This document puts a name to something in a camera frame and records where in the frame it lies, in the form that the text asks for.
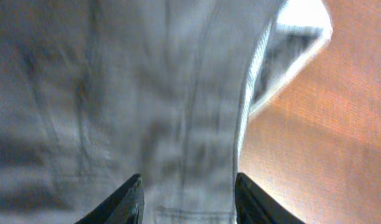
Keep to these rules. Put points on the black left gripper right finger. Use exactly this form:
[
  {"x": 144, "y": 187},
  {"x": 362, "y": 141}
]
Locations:
[{"x": 255, "y": 206}]

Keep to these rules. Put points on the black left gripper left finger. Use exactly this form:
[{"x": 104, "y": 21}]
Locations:
[{"x": 124, "y": 206}]

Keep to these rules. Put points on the grey shorts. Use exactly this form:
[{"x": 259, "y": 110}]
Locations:
[{"x": 94, "y": 92}]

